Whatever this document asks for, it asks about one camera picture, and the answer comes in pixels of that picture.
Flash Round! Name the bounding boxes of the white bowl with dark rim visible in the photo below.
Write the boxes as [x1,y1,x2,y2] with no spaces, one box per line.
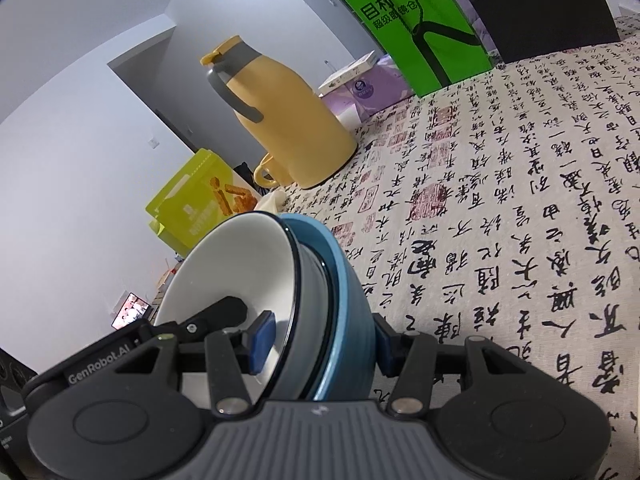
[152,212,301,401]
[287,230,333,401]

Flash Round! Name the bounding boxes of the green paper bag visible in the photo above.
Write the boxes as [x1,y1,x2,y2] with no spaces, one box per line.
[339,0,493,97]

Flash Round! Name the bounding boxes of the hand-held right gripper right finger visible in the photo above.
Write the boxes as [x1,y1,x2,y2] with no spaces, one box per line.
[372,312,531,418]

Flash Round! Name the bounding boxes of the white flat box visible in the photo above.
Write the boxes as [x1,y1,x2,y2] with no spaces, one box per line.
[318,51,377,95]

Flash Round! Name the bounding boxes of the white rubber gloves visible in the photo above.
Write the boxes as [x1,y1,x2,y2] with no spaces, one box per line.
[255,190,286,213]

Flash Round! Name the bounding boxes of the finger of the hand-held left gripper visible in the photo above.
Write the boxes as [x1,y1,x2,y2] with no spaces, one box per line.
[150,296,248,345]

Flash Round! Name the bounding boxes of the blue bowl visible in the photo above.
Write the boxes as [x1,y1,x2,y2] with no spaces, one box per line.
[277,212,377,402]

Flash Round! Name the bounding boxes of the black paper bag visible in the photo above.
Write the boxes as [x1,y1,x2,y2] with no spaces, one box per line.
[435,0,621,63]

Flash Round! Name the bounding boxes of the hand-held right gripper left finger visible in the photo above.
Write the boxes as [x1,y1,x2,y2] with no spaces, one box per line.
[114,311,277,418]

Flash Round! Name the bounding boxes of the purple tissue pack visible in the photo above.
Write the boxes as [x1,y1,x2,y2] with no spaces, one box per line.
[320,57,416,121]

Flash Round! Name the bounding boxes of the yellow mug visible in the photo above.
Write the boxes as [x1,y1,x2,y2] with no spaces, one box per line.
[253,154,296,188]

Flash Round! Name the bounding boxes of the open laptop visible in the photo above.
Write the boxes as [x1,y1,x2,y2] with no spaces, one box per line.
[111,292,151,331]

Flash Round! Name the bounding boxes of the calligraphy printed tablecloth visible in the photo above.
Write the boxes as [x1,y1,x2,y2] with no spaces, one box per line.
[270,15,640,480]

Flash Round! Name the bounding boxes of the yellow-green gift bag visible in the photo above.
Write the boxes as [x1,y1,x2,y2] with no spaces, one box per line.
[146,148,260,256]

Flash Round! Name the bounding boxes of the yellow thermos jug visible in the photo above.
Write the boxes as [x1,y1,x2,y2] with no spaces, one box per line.
[200,35,358,190]

